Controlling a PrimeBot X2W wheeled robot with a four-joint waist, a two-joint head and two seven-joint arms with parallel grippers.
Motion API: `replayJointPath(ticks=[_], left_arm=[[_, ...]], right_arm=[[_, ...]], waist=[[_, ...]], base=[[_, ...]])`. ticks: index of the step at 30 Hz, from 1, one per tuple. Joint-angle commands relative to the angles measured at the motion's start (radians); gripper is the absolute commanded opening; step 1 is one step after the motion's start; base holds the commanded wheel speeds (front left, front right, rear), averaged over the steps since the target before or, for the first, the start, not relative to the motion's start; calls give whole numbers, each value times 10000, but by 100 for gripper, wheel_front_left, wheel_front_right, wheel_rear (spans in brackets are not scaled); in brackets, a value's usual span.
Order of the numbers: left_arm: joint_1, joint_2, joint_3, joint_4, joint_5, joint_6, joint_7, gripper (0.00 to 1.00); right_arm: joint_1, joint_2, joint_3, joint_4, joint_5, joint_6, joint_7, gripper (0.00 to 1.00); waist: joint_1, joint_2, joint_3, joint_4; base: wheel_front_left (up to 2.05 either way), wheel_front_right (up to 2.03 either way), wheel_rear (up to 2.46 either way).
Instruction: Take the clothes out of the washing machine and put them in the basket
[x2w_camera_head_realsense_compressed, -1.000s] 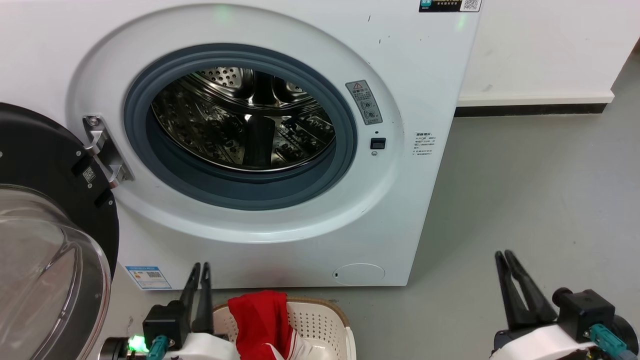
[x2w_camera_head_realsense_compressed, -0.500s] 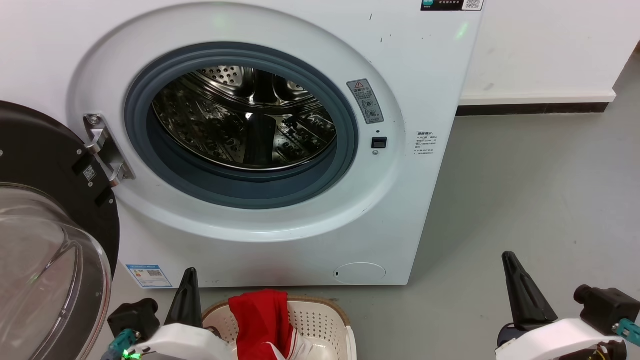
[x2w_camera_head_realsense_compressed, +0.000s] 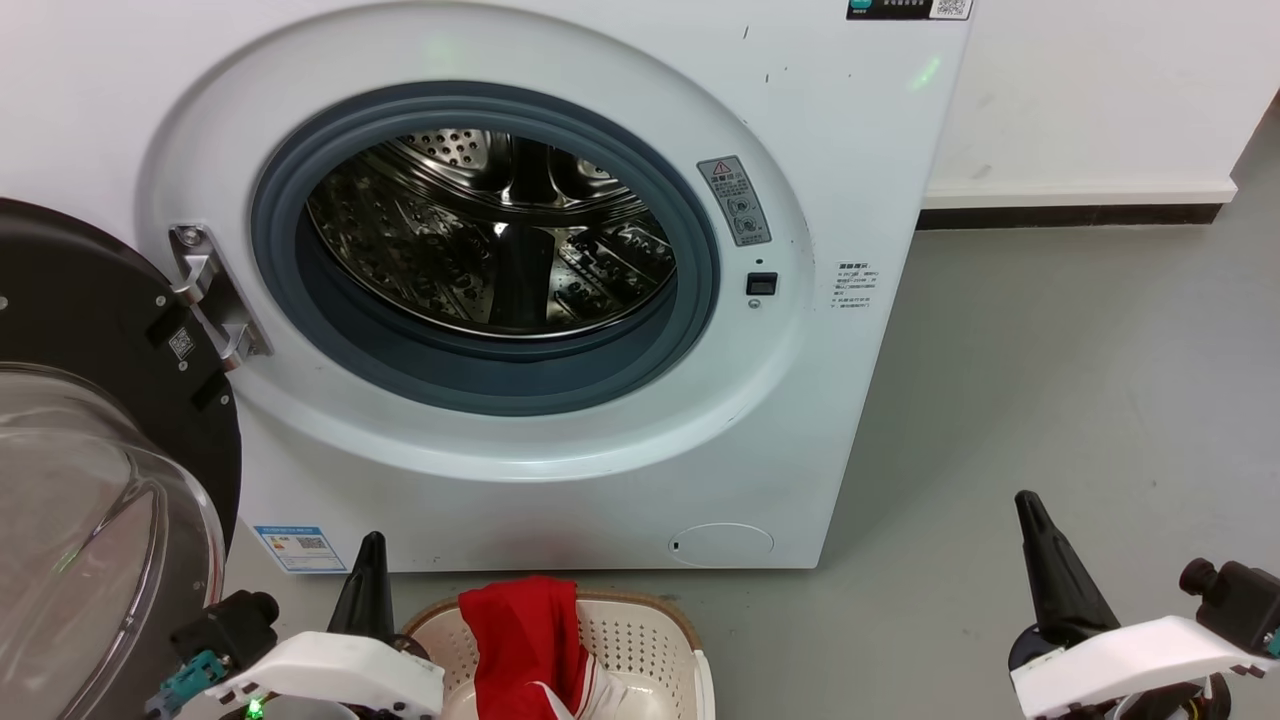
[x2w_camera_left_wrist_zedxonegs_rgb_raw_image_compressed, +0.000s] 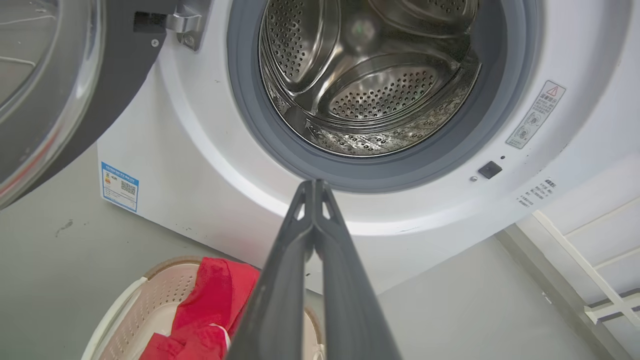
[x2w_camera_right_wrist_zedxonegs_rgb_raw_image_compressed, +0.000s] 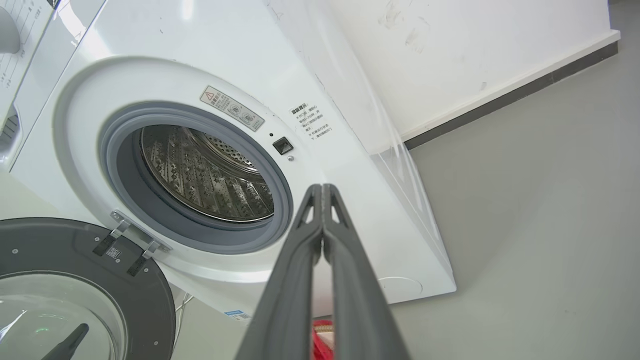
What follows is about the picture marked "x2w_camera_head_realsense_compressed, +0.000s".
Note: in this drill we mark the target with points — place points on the grey warning sticker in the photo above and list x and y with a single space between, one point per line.
735 200

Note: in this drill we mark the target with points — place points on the white front-load washing machine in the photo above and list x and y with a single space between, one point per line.
600 500

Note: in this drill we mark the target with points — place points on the small text label sticker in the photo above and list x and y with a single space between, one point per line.
856 286

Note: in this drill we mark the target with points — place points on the blue energy label sticker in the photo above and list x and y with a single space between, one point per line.
300 548

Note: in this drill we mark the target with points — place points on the open washer door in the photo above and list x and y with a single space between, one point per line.
100 300

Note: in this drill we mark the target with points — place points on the red and white garment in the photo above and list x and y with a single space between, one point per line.
520 640

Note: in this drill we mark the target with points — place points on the cream laundry basket brown rim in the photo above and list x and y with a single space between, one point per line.
640 640

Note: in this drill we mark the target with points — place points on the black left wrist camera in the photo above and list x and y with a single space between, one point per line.
230 625

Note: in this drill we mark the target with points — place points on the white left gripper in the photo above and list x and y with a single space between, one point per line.
340 670

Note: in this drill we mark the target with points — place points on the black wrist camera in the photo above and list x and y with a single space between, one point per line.
1235 600
230 625

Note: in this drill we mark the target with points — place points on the grey rubber door gasket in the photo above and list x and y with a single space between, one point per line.
400 375

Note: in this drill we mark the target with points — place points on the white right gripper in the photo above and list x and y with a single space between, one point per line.
1130 660

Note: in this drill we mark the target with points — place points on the dark QR code sticker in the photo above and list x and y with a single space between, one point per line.
905 8

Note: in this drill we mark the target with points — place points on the round filter cover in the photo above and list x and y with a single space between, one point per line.
720 545

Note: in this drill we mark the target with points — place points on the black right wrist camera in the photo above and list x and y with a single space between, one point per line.
1235 600

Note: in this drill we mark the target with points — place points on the stainless steel washing machine drum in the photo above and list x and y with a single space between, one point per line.
480 260

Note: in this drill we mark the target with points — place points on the metal door hinge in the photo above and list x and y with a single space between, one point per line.
215 295

